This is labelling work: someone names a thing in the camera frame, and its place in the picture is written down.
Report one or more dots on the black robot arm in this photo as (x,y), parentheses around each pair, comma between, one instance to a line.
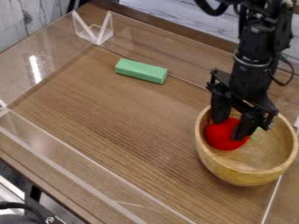
(265,31)

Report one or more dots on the light wooden bowl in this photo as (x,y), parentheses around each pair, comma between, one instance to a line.
(260,161)

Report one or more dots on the black device bottom left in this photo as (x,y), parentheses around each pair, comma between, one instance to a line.
(30,213)

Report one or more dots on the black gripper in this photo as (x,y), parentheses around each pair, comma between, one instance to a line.
(241,90)

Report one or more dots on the clear acrylic tray wall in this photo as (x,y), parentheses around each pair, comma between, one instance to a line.
(88,187)

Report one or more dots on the red plush fruit green leaf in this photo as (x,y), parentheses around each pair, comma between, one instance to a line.
(218,135)

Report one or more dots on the green rectangular block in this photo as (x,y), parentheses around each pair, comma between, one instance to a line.
(142,71)

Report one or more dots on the clear acrylic corner bracket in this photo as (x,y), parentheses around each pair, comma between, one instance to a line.
(97,34)

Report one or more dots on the black table leg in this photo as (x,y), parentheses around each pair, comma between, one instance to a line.
(35,193)

